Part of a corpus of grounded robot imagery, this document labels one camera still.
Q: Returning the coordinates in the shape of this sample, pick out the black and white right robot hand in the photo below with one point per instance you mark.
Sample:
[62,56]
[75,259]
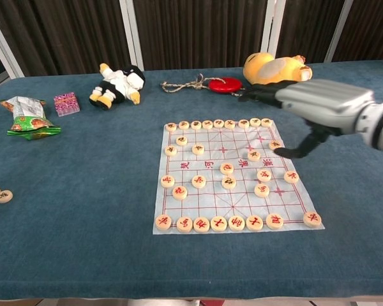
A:
[325,99]

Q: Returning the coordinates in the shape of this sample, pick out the yellow duck plush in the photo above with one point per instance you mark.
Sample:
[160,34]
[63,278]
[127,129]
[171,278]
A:
[268,68]

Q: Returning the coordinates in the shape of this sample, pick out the dark ribbed partition panel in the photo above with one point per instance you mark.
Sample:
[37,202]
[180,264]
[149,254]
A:
[204,32]
[367,28]
[67,35]
[306,28]

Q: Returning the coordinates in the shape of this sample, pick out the white Chinese chess board sheet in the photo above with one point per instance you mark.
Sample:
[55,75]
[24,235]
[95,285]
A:
[210,204]

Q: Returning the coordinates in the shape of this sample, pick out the black and white penguin plush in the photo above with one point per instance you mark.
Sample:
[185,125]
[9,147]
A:
[121,83]

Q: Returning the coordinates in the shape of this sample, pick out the pink patterned small box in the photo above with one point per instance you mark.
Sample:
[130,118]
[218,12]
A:
[66,103]

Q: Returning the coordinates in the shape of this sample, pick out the blue felt table cover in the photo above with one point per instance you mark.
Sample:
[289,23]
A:
[83,223]

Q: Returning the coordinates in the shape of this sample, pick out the green and silver snack bag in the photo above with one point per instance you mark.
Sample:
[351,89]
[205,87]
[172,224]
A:
[28,122]

